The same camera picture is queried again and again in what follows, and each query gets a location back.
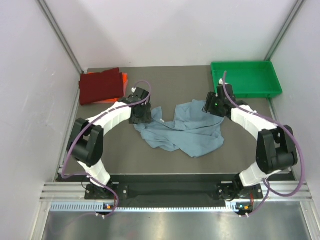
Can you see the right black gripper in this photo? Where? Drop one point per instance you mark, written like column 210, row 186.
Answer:
column 212, row 97

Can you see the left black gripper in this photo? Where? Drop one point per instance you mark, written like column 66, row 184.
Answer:
column 146, row 118

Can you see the blue t shirt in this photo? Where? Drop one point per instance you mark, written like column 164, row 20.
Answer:
column 192, row 131

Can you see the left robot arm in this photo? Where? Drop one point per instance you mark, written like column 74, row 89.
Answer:
column 86, row 142

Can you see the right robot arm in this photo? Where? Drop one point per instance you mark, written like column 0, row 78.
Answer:
column 275, row 150

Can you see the orange folded t shirt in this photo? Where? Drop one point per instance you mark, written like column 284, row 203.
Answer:
column 109, row 85

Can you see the green plastic tray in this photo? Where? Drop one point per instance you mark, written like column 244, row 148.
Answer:
column 249, row 79

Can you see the dark red folded t shirt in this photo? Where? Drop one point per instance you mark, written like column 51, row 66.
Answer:
column 86, row 80

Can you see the aluminium frame rail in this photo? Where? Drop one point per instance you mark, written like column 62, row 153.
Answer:
column 76, row 191

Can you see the grey slotted cable duct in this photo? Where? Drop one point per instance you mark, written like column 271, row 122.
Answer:
column 101, row 207

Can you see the right aluminium corner post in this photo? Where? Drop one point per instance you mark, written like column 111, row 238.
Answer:
column 293, row 13

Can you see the aluminium corner post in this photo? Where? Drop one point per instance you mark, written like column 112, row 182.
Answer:
column 59, row 33
column 293, row 13

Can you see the left aluminium corner post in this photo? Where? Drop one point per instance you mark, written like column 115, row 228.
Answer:
column 59, row 33

